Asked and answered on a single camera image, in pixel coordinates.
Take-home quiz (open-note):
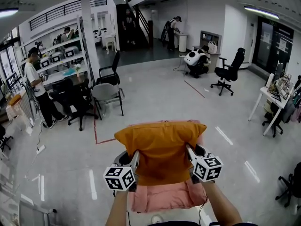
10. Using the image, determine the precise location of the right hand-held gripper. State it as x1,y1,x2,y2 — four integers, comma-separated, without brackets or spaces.
186,144,223,185

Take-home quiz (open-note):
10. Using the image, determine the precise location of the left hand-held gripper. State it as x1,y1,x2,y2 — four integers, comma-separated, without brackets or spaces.
103,150,140,193

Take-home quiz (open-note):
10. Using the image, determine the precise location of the orange pillow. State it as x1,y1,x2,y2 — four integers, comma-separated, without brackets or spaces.
114,121,207,187

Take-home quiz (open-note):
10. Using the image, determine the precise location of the person's right forearm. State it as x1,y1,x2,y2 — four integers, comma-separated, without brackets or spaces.
203,181,243,226

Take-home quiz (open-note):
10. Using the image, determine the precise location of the person's left forearm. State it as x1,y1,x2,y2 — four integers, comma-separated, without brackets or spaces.
105,189,132,226

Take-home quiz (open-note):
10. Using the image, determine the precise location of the pink cloth covered chair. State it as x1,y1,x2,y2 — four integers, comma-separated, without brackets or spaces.
128,119,209,213

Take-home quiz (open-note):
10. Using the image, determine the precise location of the angled red floor tape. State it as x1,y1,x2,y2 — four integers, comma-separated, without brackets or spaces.
93,116,116,145

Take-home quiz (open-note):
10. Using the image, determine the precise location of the person's light shoe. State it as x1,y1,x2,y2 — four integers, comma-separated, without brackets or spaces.
150,214,163,225

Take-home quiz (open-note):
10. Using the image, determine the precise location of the straight red floor tape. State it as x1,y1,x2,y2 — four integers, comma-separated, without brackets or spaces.
184,80,206,98

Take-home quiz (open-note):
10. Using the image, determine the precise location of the person's dark clothing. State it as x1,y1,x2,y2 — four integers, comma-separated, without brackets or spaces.
147,220,259,226

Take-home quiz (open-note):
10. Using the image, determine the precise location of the grey plastic chair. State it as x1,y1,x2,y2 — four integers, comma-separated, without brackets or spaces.
90,82,125,121

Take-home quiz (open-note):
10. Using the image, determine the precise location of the black office chair with headrest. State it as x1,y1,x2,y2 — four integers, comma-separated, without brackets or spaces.
210,47,246,97

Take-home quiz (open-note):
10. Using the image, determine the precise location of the black swivel office chair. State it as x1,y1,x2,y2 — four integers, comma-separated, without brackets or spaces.
0,123,14,153
261,101,284,138
48,78,99,132
275,161,301,208

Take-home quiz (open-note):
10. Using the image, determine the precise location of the white desk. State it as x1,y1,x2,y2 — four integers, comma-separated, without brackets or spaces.
248,86,294,136

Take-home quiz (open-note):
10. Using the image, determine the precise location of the grey counter with hutch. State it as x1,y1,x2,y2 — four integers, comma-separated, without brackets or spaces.
192,30,222,74

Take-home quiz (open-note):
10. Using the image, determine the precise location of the white round backpack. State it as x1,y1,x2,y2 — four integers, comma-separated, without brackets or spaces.
183,50,200,67

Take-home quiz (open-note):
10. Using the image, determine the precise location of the black visitor chair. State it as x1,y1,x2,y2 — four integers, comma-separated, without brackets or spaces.
95,50,125,98

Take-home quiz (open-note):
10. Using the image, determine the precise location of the dark table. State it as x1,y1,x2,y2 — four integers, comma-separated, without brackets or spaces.
50,73,91,89

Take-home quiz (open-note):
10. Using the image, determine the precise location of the white upright board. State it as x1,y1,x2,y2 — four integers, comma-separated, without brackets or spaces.
265,73,275,87

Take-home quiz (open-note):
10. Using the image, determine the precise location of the white tote bag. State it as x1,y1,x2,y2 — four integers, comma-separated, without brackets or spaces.
207,40,218,54

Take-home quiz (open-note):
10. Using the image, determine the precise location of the white cylindrical bin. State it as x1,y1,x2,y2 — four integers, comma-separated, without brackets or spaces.
178,33,189,53

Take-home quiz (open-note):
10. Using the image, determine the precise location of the white metal stand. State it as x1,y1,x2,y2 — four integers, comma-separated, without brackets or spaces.
17,200,57,226

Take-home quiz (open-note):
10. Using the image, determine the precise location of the black computer monitor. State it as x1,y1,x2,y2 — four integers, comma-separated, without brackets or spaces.
272,61,285,82

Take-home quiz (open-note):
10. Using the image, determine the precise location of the white metal shelving unit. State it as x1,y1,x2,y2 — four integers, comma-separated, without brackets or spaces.
17,15,95,89

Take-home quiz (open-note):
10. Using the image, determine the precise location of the black staircase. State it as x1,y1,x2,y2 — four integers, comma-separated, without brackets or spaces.
116,3,155,53

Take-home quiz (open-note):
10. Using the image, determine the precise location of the white lattice cabinet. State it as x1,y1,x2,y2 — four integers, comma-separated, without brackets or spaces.
5,88,36,128

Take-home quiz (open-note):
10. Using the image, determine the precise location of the white dressing table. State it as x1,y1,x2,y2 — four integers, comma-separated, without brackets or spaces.
101,34,118,55

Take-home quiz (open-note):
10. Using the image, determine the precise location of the white box with dark screen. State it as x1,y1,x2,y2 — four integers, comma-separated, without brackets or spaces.
40,56,52,68
63,46,79,58
51,51,64,63

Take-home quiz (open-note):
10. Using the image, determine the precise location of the dark glass double door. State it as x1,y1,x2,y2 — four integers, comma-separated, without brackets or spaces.
251,16,294,74

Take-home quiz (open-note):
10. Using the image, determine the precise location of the yellow folded cloth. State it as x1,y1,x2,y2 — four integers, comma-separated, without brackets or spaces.
9,94,22,105

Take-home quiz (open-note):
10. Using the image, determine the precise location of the white ceiling tube light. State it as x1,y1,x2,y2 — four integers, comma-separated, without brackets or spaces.
0,7,19,18
244,5,280,20

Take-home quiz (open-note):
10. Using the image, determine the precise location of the black balcony railing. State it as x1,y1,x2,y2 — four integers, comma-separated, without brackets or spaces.
28,0,108,32

